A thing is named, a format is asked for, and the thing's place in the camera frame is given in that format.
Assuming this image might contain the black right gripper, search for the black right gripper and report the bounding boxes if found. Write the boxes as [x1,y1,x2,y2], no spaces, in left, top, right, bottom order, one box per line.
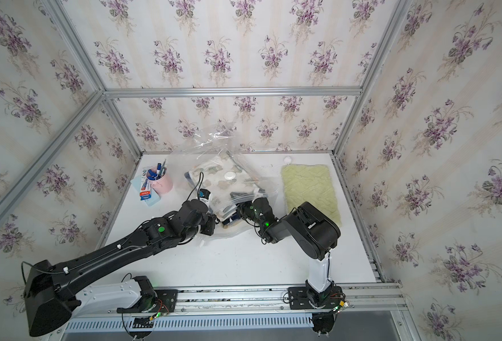
[230,191,266,230]

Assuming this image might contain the white patterned blanket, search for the white patterned blanket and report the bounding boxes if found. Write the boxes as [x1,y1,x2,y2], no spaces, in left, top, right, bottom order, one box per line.
[184,151,274,221]

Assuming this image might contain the light green blanket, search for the light green blanket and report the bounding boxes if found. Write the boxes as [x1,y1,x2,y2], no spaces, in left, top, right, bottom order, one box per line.
[281,164,341,227]

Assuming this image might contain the clear plastic vacuum bag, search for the clear plastic vacuum bag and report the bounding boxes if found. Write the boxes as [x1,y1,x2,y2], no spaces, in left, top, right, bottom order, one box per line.
[168,123,280,239]

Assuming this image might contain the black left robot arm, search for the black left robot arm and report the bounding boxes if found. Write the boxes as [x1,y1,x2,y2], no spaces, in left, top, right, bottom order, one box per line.
[23,199,216,337]

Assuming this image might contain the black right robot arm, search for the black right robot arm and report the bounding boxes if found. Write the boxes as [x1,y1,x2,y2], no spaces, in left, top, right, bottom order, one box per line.
[237,197,341,308]

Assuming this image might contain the white vacuum bag valve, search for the white vacuum bag valve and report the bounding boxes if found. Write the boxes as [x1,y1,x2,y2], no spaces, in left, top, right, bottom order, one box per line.
[224,171,236,180]

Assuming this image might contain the pink pen cup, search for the pink pen cup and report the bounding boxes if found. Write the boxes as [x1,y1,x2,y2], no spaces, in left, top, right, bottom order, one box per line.
[147,169,174,196]

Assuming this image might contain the blue pens in cup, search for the blue pens in cup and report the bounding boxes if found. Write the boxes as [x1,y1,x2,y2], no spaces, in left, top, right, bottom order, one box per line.
[146,159,166,180]

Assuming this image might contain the light blue box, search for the light blue box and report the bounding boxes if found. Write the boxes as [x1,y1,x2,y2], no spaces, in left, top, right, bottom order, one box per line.
[130,168,160,207]

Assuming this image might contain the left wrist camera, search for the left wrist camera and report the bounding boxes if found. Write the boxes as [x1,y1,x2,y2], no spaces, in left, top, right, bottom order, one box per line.
[198,188,211,204]

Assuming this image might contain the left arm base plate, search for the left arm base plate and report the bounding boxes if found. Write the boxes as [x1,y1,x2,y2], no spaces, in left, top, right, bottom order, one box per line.
[117,289,179,314]

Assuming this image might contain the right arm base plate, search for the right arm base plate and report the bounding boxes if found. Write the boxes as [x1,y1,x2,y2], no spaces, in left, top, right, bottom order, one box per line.
[287,284,346,311]

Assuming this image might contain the aluminium frame crossbar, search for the aluminium frame crossbar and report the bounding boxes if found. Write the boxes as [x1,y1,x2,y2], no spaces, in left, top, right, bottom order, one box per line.
[103,86,362,99]

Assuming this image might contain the aluminium mounting rail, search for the aluminium mounting rail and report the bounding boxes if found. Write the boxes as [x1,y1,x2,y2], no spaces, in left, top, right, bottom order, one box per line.
[72,280,409,318]

